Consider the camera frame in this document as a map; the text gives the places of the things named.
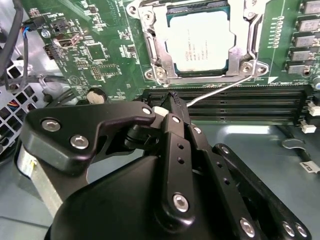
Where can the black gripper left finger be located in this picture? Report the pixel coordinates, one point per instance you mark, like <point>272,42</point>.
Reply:
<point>75,120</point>

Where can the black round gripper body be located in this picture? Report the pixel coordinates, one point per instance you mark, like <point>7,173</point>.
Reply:
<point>112,212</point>

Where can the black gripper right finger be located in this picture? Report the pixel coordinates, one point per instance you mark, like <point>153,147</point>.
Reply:
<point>210,160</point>

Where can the thin metal locking lever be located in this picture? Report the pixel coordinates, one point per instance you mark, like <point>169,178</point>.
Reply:
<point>217,91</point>

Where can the metal socket cover frame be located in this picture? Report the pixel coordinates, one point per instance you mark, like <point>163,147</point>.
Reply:
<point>238,57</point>

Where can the silver-topped CPU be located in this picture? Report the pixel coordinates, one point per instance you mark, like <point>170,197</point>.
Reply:
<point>200,40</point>

